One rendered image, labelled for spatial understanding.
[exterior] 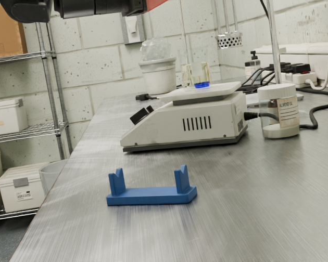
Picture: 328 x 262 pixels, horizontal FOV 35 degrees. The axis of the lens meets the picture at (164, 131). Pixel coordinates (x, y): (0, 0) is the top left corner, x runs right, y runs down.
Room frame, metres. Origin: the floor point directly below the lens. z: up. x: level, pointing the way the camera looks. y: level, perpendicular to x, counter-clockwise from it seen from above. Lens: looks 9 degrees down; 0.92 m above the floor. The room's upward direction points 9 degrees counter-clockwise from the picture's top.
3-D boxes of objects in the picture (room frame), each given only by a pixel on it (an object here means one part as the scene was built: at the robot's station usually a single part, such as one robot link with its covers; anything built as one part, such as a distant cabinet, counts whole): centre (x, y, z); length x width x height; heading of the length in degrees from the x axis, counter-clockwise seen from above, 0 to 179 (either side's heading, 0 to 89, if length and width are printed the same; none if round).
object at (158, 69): (1.95, -0.01, 0.86); 0.14 x 0.14 x 0.21
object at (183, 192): (0.57, 0.03, 0.77); 0.10 x 0.03 x 0.04; 67
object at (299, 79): (1.61, -0.40, 0.77); 0.40 x 0.06 x 0.04; 2
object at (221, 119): (0.88, -0.05, 0.79); 0.22 x 0.13 x 0.08; 71
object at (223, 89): (0.87, -0.07, 0.83); 0.12 x 0.12 x 0.01; 71
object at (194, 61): (0.88, -0.07, 0.87); 0.06 x 0.05 x 0.08; 29
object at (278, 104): (0.81, -0.18, 0.79); 0.06 x 0.06 x 0.08
